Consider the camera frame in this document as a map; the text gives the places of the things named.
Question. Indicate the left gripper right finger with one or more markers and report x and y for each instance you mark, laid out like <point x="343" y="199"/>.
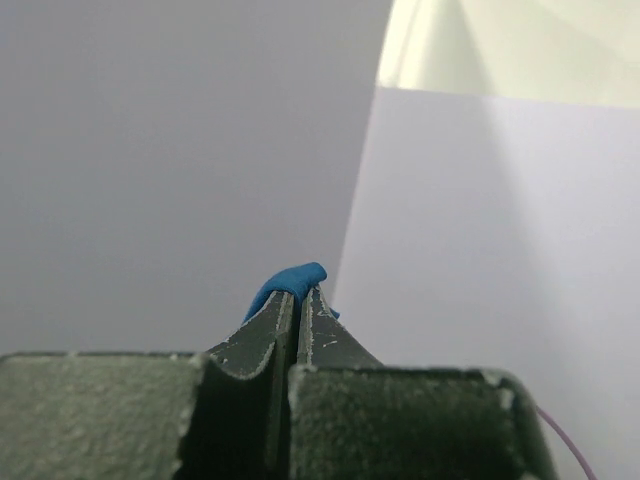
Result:
<point x="352" y="417"/>

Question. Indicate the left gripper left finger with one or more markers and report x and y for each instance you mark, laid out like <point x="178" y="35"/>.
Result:
<point x="219" y="414"/>

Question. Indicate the blue t shirt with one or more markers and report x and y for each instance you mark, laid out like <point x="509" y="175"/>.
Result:
<point x="297" y="280"/>

